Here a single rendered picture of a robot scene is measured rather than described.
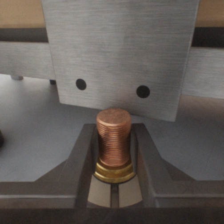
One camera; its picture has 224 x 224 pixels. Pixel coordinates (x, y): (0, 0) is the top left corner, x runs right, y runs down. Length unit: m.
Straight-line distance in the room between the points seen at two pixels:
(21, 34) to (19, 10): 0.03
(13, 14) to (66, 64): 0.19
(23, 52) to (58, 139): 0.16
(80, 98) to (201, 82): 0.13
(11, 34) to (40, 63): 0.11
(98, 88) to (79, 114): 0.25
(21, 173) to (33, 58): 0.17
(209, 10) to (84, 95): 0.16
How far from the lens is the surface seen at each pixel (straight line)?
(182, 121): 0.39
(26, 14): 0.32
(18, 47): 0.28
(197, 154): 0.31
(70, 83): 0.17
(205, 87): 0.20
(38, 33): 0.31
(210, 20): 0.23
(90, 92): 0.16
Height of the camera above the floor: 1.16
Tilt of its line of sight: 29 degrees up
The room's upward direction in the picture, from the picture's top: 179 degrees clockwise
